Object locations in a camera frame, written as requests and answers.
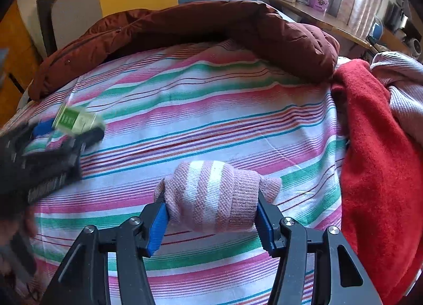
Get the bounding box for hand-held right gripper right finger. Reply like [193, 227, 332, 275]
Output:
[256, 189, 384, 305]

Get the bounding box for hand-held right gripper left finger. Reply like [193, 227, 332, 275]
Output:
[40, 197, 170, 305]

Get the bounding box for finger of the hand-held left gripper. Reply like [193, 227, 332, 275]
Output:
[30, 118, 57, 138]
[70, 127, 105, 151]

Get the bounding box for pink striped sock ball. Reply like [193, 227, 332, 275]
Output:
[154, 160, 283, 233]

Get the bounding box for person's left forearm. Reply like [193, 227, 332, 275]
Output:
[0, 193, 39, 305]

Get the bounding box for wooden wardrobe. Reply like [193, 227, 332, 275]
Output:
[0, 1, 43, 121]

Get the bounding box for black rolled mat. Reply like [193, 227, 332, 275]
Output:
[36, 0, 59, 58]

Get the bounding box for striped bed sheet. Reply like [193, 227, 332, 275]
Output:
[0, 39, 351, 305]

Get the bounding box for red cloth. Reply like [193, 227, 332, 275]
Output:
[330, 60, 423, 305]

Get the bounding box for maroon padded jacket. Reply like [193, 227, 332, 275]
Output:
[28, 0, 341, 101]

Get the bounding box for pink knitted sweater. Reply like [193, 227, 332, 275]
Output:
[370, 51, 423, 145]

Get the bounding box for wooden desk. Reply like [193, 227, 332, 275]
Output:
[268, 0, 413, 58]

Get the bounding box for blue globe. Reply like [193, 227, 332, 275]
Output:
[371, 17, 384, 40]

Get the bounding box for purple box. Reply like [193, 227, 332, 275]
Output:
[307, 0, 332, 13]

